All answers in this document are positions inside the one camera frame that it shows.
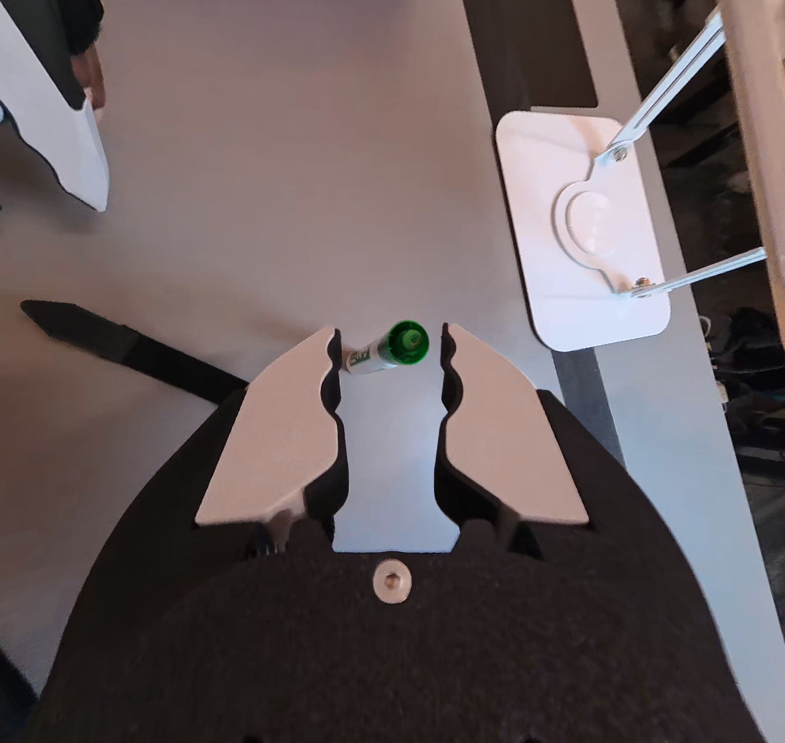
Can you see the green dry-erase marker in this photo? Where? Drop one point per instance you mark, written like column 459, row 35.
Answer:
column 405, row 343

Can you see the person's left hand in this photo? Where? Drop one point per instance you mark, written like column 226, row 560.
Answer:
column 92, row 81

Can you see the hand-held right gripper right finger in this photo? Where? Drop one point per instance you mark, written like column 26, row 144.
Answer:
column 509, row 442

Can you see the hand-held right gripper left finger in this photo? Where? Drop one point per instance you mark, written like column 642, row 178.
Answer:
column 276, row 442

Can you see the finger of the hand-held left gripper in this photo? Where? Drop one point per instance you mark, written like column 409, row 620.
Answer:
column 61, row 142

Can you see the white metal stand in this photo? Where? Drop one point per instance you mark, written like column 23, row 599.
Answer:
column 589, row 246

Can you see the black table mat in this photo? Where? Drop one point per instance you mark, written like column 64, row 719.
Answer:
column 527, row 32

